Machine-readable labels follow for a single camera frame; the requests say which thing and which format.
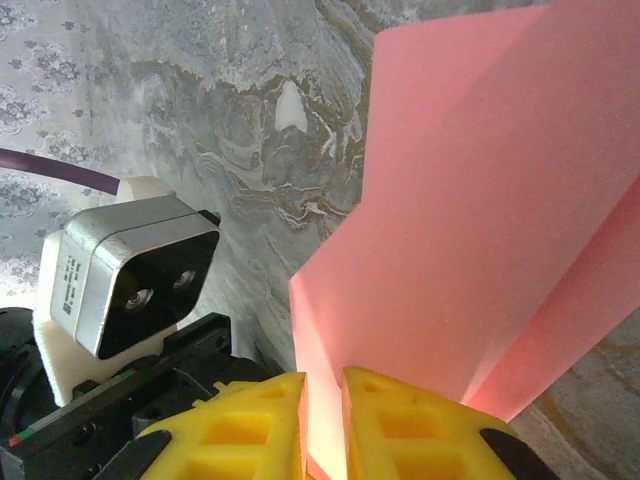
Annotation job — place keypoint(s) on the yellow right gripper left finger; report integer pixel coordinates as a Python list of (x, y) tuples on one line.
[(235, 440)]

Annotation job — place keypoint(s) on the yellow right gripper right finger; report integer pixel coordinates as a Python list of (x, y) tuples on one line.
[(415, 440)]

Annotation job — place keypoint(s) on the pink paper sheet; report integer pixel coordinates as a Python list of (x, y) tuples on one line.
[(450, 200)]

